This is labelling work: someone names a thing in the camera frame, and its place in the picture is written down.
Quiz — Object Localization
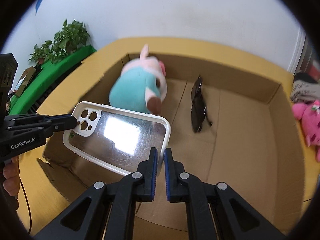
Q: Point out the green cloth shelf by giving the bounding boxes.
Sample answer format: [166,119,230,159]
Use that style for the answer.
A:
[9,45,96,115]

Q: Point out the black sunglasses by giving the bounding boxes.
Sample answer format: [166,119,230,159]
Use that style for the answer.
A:
[190,75,213,133]

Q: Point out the black cable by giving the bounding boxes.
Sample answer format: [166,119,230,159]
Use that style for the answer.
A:
[18,179,33,235]

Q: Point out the teal pink plush pig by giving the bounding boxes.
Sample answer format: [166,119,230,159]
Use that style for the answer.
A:
[108,44,168,115]

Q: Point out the pink plush toy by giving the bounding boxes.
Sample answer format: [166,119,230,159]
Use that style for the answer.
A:
[292,100,320,163]

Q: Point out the green potted plant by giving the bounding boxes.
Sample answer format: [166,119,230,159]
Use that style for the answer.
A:
[29,20,90,64]

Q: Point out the operator left hand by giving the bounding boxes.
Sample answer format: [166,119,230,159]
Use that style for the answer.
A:
[3,156,20,196]

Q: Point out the beige printed cloth bag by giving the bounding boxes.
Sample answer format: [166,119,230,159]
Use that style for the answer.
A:
[290,72,320,103]

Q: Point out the white clear phone case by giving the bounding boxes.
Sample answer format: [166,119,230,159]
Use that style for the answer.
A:
[63,101,171,176]

